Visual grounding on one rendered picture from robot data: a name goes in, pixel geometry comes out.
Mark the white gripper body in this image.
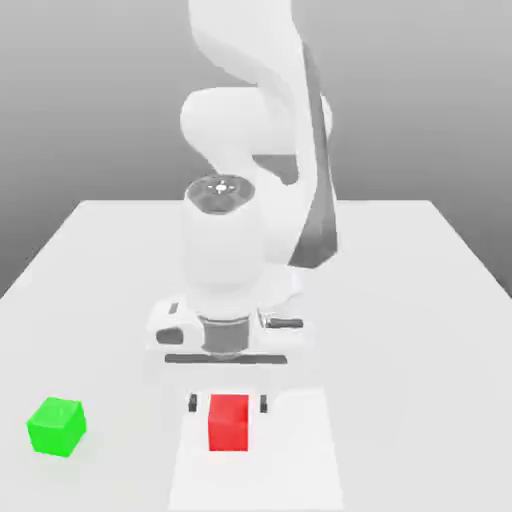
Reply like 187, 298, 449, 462
161, 351, 292, 396

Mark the small red cube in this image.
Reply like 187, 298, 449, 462
207, 393, 250, 453

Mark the small green cube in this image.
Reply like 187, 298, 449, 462
25, 396, 88, 459

